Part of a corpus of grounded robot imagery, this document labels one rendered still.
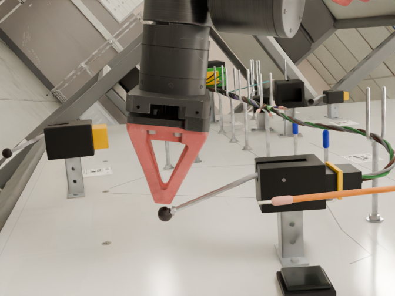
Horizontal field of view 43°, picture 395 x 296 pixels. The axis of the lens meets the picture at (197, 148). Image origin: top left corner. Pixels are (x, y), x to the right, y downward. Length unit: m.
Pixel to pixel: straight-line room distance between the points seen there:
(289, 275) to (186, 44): 0.20
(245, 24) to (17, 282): 0.30
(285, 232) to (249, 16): 0.19
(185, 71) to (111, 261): 0.20
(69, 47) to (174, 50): 7.70
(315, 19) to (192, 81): 1.14
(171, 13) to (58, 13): 7.80
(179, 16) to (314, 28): 1.15
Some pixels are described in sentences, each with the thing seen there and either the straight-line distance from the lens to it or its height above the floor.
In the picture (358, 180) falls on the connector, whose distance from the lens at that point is 0.46.
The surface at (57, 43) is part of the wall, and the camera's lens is 8.13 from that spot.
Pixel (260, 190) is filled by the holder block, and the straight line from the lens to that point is 0.44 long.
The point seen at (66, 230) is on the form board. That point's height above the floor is 0.93.
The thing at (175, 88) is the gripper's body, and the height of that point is 1.12.
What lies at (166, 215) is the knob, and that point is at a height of 1.04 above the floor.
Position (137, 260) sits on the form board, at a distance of 0.49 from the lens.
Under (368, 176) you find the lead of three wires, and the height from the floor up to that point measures 1.20.
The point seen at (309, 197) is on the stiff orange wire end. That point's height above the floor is 1.13.
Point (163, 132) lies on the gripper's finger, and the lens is 0.42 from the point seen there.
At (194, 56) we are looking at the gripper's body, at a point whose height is 1.15.
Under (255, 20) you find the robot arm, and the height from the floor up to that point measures 1.20.
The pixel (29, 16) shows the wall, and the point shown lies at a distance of 8.28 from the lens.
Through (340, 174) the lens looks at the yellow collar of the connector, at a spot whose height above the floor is 1.18.
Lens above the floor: 1.10
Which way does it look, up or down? level
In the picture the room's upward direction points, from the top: 48 degrees clockwise
